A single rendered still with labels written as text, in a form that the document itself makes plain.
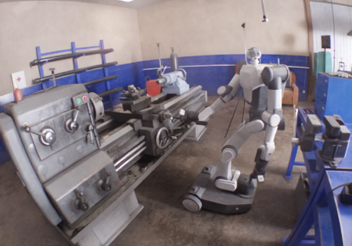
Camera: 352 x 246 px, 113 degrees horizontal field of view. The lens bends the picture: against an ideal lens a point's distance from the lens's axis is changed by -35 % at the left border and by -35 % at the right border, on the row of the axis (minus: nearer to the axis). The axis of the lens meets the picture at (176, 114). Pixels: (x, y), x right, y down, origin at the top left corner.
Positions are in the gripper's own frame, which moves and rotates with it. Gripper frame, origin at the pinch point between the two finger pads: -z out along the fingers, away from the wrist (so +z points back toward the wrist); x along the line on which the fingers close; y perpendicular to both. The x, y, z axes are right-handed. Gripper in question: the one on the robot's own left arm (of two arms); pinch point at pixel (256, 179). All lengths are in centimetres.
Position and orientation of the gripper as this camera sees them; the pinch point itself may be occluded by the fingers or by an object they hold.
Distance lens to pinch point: 139.6
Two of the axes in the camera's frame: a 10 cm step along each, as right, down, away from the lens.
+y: 0.3, 3.0, -9.5
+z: 0.6, -9.5, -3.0
